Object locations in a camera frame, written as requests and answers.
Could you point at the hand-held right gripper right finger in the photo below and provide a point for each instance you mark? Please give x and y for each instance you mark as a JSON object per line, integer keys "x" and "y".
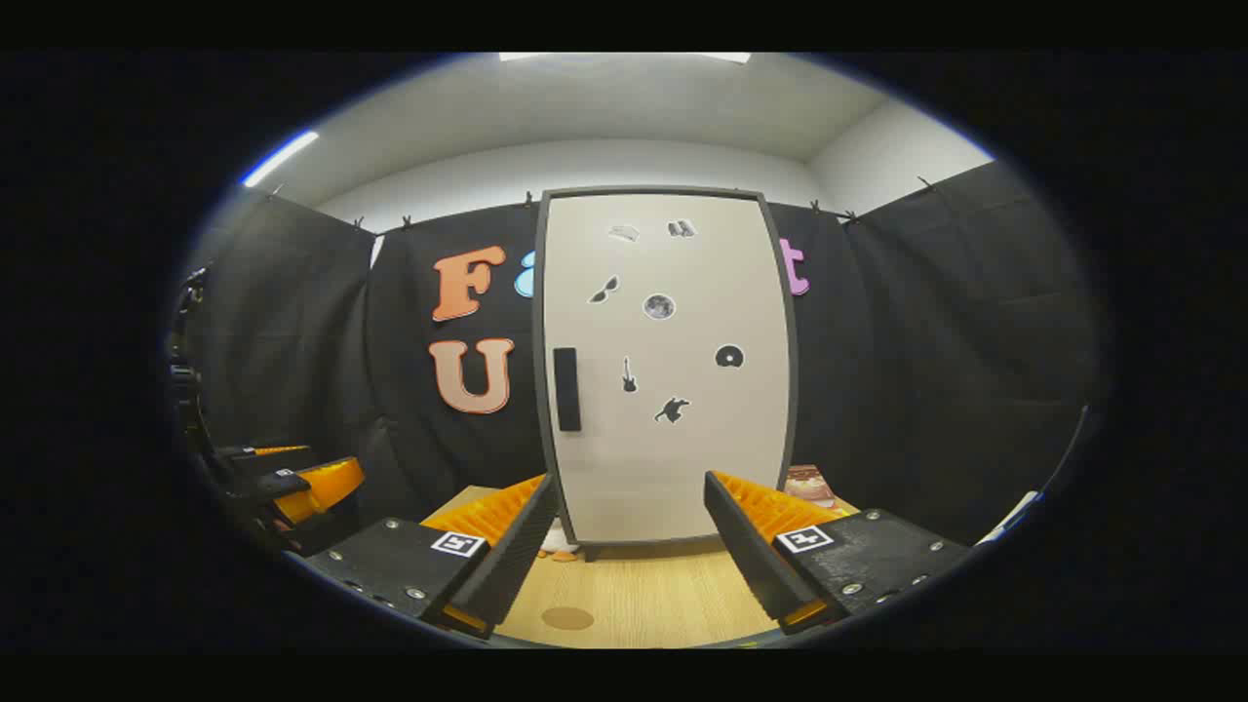
{"x": 746, "y": 556}

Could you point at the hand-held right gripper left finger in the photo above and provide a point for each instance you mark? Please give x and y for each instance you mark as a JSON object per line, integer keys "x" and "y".
{"x": 507, "y": 565}

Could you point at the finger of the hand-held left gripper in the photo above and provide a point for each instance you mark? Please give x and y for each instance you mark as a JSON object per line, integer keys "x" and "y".
{"x": 263, "y": 458}
{"x": 312, "y": 487}

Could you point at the round brown coaster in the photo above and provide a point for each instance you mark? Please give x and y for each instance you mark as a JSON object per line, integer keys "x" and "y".
{"x": 567, "y": 618}

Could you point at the white cabinet door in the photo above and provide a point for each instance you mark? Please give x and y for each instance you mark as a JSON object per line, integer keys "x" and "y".
{"x": 682, "y": 468}

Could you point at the grey cabinet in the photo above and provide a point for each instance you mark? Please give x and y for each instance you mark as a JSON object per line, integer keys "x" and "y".
{"x": 537, "y": 322}

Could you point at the penguin plush toy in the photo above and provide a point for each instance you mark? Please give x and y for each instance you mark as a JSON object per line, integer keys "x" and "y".
{"x": 561, "y": 546}

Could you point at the brown printed box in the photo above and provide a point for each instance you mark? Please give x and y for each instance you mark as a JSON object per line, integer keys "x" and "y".
{"x": 809, "y": 485}

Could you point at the ceiling light strip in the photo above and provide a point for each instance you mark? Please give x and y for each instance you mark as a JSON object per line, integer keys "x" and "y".
{"x": 280, "y": 158}

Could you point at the white flat panel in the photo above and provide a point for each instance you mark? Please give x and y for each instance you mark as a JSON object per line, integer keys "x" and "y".
{"x": 1014, "y": 512}

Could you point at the black backdrop cloth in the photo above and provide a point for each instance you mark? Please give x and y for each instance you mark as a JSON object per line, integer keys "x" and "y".
{"x": 926, "y": 341}

